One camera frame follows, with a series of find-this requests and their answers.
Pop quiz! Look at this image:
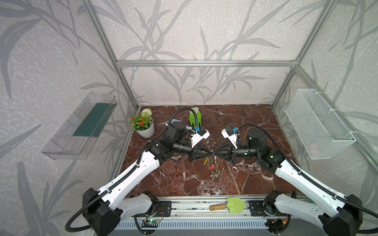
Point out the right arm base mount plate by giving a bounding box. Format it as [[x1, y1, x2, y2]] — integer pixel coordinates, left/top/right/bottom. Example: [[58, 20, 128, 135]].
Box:
[[247, 200, 267, 217]]

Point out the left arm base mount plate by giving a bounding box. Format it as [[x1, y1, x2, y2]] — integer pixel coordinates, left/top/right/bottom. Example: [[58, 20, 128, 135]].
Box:
[[154, 201, 172, 218]]

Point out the green toy shovel wooden handle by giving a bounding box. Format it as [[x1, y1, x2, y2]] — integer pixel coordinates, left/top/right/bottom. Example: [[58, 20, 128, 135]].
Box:
[[210, 197, 246, 214]]

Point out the white wire mesh basket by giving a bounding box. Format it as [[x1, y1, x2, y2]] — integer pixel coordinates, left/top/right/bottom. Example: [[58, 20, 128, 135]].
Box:
[[285, 88, 356, 160]]

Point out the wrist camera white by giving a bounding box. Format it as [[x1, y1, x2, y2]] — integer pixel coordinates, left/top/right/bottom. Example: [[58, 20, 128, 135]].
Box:
[[191, 126, 210, 148], [221, 125, 240, 149]]

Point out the light blue toy trowel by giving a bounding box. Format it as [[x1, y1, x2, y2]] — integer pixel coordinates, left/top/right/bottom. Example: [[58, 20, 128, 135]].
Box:
[[171, 119, 184, 124]]

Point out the clear acrylic wall shelf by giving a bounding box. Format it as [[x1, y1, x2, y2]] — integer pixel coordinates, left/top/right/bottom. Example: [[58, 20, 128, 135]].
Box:
[[41, 92, 118, 160]]

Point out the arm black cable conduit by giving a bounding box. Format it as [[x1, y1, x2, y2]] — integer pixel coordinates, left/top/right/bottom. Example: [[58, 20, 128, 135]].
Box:
[[64, 107, 199, 233], [237, 123, 378, 234]]

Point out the green black garden glove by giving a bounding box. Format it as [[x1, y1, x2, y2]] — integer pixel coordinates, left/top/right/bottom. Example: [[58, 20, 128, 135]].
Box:
[[189, 107, 202, 127]]

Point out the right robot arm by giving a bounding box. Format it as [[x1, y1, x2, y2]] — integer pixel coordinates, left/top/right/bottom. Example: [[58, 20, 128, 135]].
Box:
[[213, 125, 363, 236]]

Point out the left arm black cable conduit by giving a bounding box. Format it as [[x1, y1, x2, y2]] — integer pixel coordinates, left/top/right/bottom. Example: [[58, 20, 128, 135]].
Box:
[[64, 107, 199, 233]]

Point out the large metal key ring plate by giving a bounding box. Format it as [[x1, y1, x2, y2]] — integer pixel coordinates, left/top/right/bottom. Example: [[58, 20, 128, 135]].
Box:
[[204, 157, 221, 179]]

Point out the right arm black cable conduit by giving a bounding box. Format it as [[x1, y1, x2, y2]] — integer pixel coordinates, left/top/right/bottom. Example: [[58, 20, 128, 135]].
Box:
[[237, 123, 378, 234]]

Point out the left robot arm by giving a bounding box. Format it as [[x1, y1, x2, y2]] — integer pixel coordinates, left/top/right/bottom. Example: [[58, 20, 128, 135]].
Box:
[[81, 122, 210, 236]]

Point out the green lit circuit board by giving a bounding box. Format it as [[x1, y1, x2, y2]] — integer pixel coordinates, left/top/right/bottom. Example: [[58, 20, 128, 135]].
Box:
[[141, 219, 162, 228]]

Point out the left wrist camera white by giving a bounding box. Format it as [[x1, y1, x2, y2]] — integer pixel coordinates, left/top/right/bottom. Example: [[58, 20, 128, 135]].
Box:
[[191, 126, 210, 148]]

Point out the potted plant white pot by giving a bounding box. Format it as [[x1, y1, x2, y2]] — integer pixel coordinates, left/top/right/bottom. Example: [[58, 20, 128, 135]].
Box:
[[130, 108, 155, 138]]

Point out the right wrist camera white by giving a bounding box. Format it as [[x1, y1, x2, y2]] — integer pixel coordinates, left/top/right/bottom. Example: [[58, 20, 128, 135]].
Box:
[[221, 125, 240, 149]]

